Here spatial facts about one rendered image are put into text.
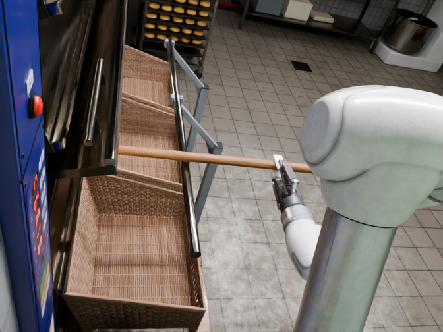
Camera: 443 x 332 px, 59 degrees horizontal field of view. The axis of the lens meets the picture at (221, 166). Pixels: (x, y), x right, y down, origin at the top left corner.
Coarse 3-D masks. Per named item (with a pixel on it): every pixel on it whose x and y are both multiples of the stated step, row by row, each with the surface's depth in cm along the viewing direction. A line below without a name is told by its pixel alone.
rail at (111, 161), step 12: (120, 0) 137; (120, 12) 129; (120, 24) 122; (120, 36) 116; (120, 48) 111; (120, 60) 106; (120, 72) 102; (120, 84) 100; (108, 120) 86; (108, 132) 83; (108, 144) 80; (108, 156) 77
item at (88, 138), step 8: (96, 64) 97; (96, 72) 93; (96, 80) 91; (104, 80) 99; (96, 88) 88; (96, 96) 86; (96, 104) 84; (88, 112) 83; (96, 112) 83; (88, 120) 80; (96, 120) 83; (88, 128) 78; (96, 128) 85; (88, 136) 76; (88, 144) 76
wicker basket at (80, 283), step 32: (96, 192) 165; (128, 192) 167; (160, 192) 170; (96, 224) 168; (128, 224) 173; (160, 224) 177; (96, 256) 157; (128, 256) 161; (160, 256) 164; (96, 288) 147; (128, 288) 150; (160, 288) 153; (192, 288) 154; (96, 320) 130; (128, 320) 132; (160, 320) 136; (192, 320) 140
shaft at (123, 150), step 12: (144, 156) 117; (156, 156) 118; (168, 156) 119; (180, 156) 120; (192, 156) 121; (204, 156) 122; (216, 156) 123; (228, 156) 125; (264, 168) 128; (276, 168) 128; (300, 168) 130
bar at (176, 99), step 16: (176, 80) 158; (176, 96) 150; (176, 112) 142; (176, 128) 136; (192, 128) 220; (192, 144) 228; (208, 144) 168; (208, 176) 180; (192, 192) 115; (208, 192) 188; (192, 208) 109; (192, 224) 105; (192, 240) 101; (192, 256) 100
